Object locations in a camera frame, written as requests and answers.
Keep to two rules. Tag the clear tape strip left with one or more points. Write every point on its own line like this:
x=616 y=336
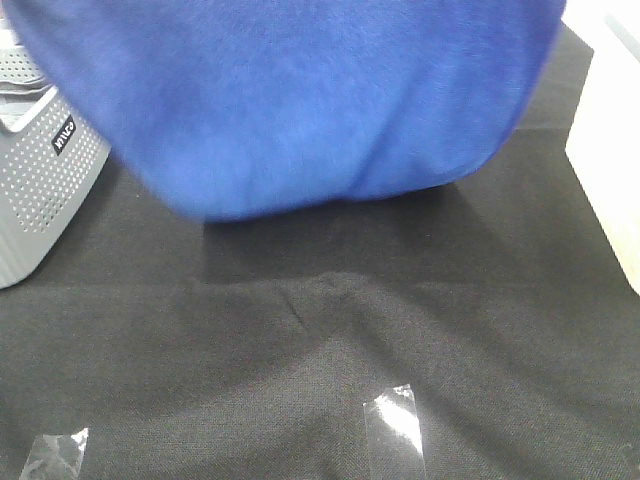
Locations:
x=56 y=457

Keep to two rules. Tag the grey perforated laundry basket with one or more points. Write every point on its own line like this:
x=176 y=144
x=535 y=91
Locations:
x=50 y=159

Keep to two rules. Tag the clear tape strip centre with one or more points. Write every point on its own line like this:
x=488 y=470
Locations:
x=393 y=436

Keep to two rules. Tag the clear tape strip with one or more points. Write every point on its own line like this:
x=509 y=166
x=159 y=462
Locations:
x=393 y=436
x=56 y=457

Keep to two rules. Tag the white storage box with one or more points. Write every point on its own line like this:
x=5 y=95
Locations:
x=603 y=142

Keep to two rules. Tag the black table cloth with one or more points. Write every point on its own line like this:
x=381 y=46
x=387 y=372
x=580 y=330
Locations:
x=247 y=350

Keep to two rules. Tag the blue microfibre towel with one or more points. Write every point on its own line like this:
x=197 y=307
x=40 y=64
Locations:
x=228 y=110

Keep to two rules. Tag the grey towel in basket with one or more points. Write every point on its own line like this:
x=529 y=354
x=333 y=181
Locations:
x=18 y=96

